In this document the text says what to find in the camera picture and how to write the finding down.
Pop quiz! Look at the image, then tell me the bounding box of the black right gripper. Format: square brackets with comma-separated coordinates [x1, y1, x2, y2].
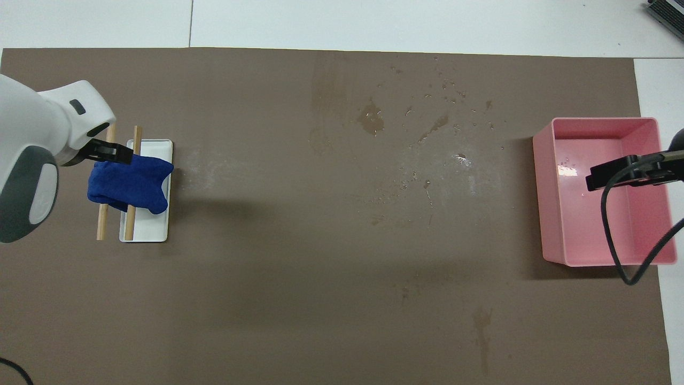
[586, 155, 684, 191]

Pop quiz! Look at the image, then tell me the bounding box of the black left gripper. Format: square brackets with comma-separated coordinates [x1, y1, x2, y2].
[63, 139, 134, 166]

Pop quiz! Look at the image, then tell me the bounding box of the blue towel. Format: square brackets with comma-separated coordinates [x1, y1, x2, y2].
[87, 154, 175, 215]

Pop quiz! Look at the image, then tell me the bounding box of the white towel rack base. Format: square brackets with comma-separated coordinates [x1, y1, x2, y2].
[119, 139, 174, 243]

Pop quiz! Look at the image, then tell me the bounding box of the pink plastic bin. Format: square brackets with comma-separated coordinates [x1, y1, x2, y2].
[532, 117, 678, 267]

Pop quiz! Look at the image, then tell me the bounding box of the dark ribbed device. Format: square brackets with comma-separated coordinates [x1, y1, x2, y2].
[644, 0, 684, 26]

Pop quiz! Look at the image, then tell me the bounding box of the brown table mat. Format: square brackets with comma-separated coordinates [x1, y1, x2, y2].
[0, 47, 672, 385]

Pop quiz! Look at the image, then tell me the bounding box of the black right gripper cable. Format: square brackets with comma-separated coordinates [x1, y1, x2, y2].
[601, 151, 684, 285]

